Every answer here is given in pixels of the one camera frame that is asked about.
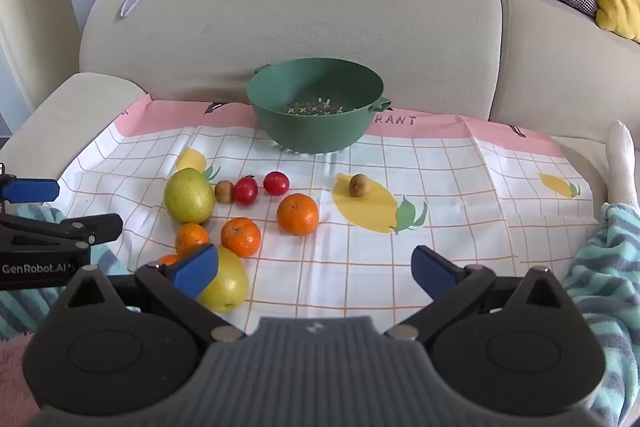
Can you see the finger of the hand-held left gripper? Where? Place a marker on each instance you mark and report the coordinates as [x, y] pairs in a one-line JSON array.
[[100, 227], [30, 190]]

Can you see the red cherry tomato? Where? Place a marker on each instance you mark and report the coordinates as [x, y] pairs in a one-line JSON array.
[[276, 183], [245, 190]]

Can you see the lemon print checked cloth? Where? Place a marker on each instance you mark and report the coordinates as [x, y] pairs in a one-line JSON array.
[[450, 207]]

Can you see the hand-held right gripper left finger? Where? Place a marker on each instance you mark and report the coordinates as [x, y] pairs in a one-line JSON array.
[[195, 269]]

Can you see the yellow-green pear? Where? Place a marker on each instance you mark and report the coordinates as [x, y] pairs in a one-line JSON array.
[[230, 282], [187, 197]]

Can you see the small brown round fruit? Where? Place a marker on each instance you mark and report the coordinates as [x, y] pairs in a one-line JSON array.
[[358, 185], [224, 191]]

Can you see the pink fluffy cloth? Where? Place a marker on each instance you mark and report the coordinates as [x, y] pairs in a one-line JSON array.
[[12, 382]]

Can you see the small orange mandarin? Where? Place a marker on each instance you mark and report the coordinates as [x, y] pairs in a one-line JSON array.
[[169, 260]]

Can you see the person's right striped pajama leg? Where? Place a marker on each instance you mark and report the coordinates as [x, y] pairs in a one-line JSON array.
[[610, 287]]

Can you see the beige sofa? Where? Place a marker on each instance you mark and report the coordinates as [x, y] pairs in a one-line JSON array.
[[300, 17]]

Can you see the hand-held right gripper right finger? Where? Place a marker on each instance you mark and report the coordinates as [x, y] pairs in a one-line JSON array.
[[430, 267]]

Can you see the large orange mandarin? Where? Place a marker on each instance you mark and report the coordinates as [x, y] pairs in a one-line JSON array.
[[298, 214]]

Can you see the white sock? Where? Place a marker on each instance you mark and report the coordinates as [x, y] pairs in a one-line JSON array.
[[622, 167]]

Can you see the green colander bowl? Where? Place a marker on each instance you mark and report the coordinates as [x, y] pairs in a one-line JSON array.
[[310, 132]]

